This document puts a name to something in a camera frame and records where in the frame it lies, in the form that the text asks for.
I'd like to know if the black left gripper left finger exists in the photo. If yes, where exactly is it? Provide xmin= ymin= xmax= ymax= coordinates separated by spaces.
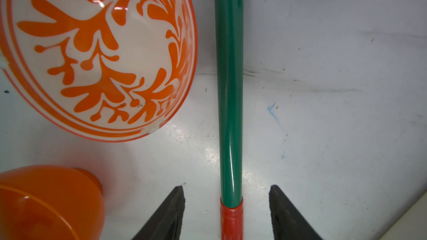
xmin=133 ymin=186 xmax=185 ymax=240

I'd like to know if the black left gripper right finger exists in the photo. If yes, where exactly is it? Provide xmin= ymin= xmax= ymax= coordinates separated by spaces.
xmin=269 ymin=185 xmax=322 ymax=240

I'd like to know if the cream plastic storage tray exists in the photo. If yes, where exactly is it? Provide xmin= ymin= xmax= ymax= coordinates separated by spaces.
xmin=380 ymin=192 xmax=427 ymax=240

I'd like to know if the green hoe red handle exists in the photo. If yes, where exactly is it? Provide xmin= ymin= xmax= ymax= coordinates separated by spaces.
xmin=215 ymin=0 xmax=244 ymax=240

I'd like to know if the orange plastic cup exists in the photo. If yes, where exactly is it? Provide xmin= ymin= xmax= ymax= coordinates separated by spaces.
xmin=1 ymin=165 xmax=105 ymax=240

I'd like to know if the orange patterned white bowl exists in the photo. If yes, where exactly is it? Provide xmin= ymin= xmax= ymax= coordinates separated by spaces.
xmin=1 ymin=0 xmax=198 ymax=142

